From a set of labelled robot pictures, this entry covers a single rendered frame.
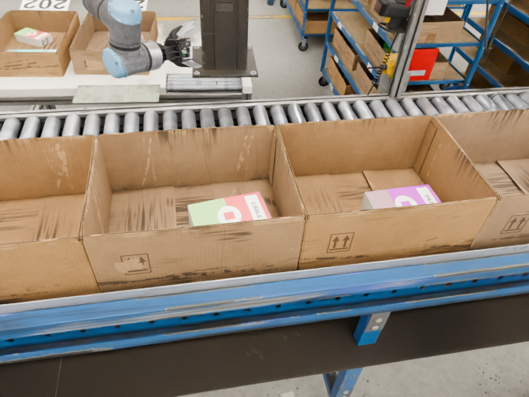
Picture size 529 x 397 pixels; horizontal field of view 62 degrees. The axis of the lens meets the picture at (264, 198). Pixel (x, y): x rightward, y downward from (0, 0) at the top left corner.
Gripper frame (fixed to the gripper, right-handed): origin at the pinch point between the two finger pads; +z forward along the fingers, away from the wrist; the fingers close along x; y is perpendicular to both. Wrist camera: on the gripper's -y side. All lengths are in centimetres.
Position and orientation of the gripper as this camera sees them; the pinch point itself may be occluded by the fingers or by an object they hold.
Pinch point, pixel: (197, 43)
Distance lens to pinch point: 166.8
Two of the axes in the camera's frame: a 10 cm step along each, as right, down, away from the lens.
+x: -0.9, -8.9, -4.5
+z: 6.4, -4.0, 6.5
